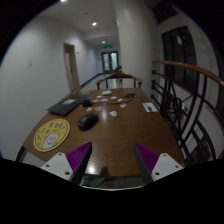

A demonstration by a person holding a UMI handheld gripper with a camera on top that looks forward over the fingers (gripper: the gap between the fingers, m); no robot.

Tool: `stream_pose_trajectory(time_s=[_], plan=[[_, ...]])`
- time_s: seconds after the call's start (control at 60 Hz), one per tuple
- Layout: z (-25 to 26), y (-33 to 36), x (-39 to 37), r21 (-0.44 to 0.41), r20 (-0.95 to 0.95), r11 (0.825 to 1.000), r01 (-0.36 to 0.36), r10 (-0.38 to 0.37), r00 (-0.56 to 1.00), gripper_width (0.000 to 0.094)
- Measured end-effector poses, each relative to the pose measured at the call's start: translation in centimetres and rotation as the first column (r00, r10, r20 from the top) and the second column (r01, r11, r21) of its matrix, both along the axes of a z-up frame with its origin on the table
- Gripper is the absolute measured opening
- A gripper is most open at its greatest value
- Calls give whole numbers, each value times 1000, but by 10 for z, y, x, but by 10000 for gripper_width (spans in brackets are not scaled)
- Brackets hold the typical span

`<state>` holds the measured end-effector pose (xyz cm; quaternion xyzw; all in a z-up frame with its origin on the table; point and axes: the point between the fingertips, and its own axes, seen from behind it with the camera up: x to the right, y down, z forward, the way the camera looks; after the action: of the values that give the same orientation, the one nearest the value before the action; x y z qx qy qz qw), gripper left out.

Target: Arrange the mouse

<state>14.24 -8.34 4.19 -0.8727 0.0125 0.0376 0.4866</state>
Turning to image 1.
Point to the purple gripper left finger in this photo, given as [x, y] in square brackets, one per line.
[72, 165]

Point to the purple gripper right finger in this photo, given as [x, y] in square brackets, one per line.
[154, 166]

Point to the round yellow mouse pad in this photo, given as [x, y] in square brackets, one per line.
[51, 135]

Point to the black computer mouse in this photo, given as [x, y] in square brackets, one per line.
[87, 121]

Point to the white sticker near mouse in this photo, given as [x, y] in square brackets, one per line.
[113, 113]

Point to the white notepad with pen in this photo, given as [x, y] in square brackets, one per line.
[149, 107]

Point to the heart-shaped sticker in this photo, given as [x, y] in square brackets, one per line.
[98, 108]

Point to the closed dark laptop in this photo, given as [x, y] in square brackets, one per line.
[66, 105]

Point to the small black box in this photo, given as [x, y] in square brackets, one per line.
[87, 103]

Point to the red white sticker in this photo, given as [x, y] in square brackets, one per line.
[123, 105]

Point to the white paper stack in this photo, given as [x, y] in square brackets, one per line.
[106, 93]

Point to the wooden-topped black railing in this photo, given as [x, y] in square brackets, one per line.
[185, 95]

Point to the beige side door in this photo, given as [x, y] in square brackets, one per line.
[71, 66]

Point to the wooden armchair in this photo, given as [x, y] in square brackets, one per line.
[120, 76]

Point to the glass double door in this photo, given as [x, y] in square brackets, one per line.
[110, 61]

